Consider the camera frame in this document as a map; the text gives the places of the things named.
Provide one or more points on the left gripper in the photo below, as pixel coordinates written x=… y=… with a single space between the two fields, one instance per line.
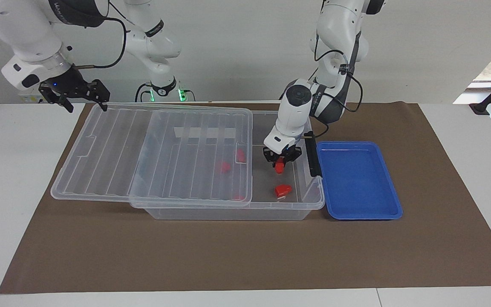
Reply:
x=283 y=151

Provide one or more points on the clear plastic lid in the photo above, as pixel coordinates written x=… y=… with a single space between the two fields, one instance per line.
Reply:
x=100 y=149

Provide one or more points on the red block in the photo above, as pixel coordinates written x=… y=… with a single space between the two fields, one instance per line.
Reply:
x=283 y=190
x=241 y=156
x=225 y=166
x=278 y=168

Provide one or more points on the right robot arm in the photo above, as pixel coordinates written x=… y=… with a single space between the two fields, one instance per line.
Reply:
x=19 y=25

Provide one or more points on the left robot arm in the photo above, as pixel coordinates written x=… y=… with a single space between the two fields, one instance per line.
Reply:
x=296 y=111

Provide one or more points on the clear plastic box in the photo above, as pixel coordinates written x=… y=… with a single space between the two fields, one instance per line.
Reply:
x=267 y=209

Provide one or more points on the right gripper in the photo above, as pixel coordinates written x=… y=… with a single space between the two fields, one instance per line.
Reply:
x=67 y=82

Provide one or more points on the blue plastic tray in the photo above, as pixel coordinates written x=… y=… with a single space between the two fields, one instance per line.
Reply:
x=356 y=179

